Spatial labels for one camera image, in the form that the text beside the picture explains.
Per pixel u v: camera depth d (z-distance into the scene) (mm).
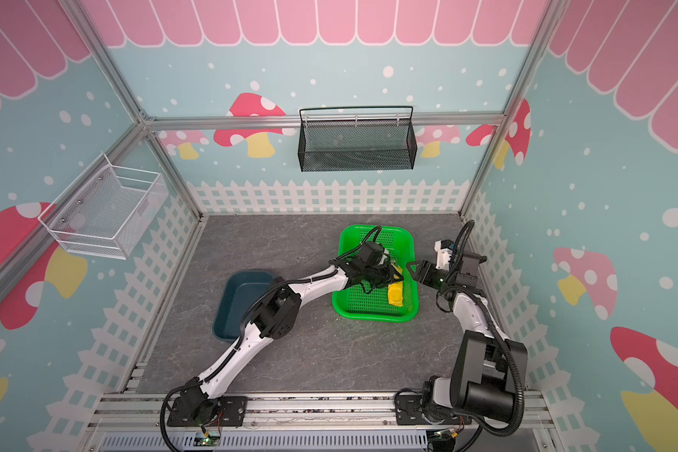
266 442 712
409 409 741
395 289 943
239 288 969
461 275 683
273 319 650
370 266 874
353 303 937
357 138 948
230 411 745
